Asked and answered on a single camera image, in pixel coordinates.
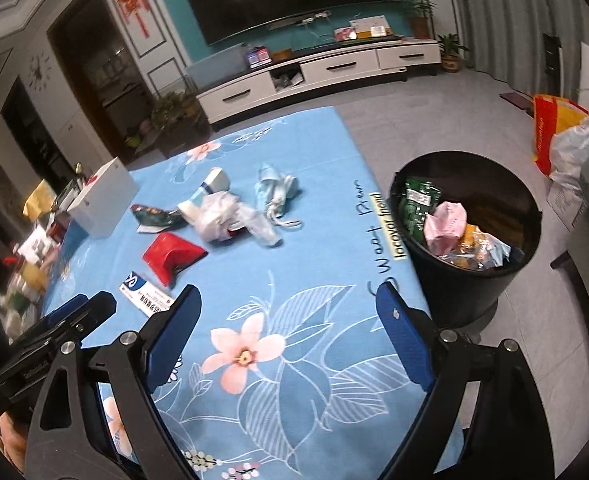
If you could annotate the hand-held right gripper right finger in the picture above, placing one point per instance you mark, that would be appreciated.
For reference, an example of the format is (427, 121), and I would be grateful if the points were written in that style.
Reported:
(404, 335)

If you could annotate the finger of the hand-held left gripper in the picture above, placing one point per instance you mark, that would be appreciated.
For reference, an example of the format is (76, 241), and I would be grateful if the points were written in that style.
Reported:
(84, 320)
(67, 310)

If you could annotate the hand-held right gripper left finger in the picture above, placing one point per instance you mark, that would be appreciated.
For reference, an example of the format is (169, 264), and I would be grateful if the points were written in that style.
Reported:
(174, 332)

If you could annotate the white carton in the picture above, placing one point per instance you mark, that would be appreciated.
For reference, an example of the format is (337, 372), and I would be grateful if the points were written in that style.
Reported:
(144, 292)

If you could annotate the black trash bin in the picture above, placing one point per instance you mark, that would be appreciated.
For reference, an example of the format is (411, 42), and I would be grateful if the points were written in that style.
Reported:
(454, 300)

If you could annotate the yellow snack packet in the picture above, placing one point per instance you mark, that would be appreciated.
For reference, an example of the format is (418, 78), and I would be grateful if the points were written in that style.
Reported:
(467, 245)

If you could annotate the pink plastic bag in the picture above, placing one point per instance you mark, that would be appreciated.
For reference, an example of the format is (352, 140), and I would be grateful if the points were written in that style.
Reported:
(447, 227)

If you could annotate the dark green red packet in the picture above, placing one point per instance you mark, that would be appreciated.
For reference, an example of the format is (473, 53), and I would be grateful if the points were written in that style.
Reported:
(157, 217)

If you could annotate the clear printed plastic bag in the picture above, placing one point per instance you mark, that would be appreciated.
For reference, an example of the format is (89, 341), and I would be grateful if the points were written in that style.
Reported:
(494, 252)

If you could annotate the white clear plastic bag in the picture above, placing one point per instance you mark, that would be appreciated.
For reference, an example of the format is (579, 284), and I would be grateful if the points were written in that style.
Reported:
(224, 212)

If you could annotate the green snack packet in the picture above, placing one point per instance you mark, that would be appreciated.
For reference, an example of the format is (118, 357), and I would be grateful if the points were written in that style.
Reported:
(419, 205)

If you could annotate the white blue-striped paper cup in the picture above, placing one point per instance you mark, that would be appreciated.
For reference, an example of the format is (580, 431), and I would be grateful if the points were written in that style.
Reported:
(209, 190)

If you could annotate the blue face mask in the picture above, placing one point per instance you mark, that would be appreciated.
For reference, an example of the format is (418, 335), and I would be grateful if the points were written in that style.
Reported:
(269, 185)

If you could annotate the person's left hand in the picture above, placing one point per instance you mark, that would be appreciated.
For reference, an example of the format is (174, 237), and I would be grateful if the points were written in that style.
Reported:
(13, 442)

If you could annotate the cluster of small bottles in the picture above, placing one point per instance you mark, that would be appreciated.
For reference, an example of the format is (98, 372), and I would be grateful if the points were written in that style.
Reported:
(29, 270)

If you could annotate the floral blue tablecloth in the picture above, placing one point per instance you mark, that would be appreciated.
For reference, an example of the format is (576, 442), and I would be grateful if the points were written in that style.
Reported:
(299, 320)

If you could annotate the yellow paper sheet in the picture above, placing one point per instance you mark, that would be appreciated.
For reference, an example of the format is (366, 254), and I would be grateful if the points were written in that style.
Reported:
(42, 200)

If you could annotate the white box with red mark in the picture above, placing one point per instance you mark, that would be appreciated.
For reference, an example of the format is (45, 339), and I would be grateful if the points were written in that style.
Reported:
(102, 200)

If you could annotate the bushy plant on dark stand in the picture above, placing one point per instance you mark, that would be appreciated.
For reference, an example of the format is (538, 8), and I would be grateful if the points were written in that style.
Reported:
(179, 120)

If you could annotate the red yellow shopping bag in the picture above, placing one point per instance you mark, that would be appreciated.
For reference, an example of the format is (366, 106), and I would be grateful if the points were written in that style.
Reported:
(546, 130)

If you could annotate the white plastic sack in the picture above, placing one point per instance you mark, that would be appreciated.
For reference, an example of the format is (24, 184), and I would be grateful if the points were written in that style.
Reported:
(574, 150)

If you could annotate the brown floor mat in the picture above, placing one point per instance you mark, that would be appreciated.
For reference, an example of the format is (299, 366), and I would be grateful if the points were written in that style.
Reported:
(516, 101)

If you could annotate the glass aquarium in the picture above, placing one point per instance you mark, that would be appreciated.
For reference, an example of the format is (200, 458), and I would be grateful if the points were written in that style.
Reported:
(214, 70)

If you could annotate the white television cabinet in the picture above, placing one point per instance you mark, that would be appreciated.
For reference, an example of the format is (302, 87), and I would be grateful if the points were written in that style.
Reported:
(324, 70)

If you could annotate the small potted plant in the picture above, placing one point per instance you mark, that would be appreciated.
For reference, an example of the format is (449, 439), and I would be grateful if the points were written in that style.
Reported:
(452, 55)

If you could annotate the blue red small box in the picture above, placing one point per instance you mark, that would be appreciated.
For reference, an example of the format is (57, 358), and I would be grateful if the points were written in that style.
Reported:
(259, 57)

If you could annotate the red tin box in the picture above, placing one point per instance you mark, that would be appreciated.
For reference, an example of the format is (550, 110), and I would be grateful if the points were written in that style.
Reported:
(345, 33)

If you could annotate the white orange gift box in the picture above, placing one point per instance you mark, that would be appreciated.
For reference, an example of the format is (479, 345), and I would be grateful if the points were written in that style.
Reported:
(372, 25)

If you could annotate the tall potted plant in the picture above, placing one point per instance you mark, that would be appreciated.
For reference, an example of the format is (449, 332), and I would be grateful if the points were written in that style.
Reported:
(419, 17)

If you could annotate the white rolled board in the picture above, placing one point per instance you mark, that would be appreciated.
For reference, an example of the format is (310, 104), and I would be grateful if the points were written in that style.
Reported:
(588, 75)

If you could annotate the upright vacuum cleaner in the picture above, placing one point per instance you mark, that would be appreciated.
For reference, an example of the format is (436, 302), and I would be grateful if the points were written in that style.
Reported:
(549, 50)

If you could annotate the grey curtain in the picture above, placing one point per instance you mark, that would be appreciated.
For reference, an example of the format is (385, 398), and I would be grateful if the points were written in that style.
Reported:
(499, 10)

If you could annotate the black wall clock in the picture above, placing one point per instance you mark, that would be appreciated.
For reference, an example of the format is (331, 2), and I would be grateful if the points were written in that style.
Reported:
(38, 69)

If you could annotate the red knot wall decoration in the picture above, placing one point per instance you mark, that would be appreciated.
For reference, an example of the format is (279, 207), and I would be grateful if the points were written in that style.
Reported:
(132, 0)

